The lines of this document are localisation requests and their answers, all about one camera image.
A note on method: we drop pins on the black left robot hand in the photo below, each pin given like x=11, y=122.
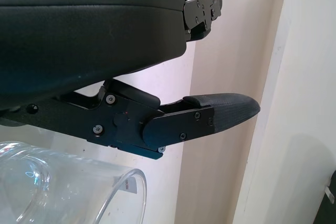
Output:
x=78, y=37

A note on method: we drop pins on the clear glass cup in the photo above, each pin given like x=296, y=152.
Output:
x=65, y=187

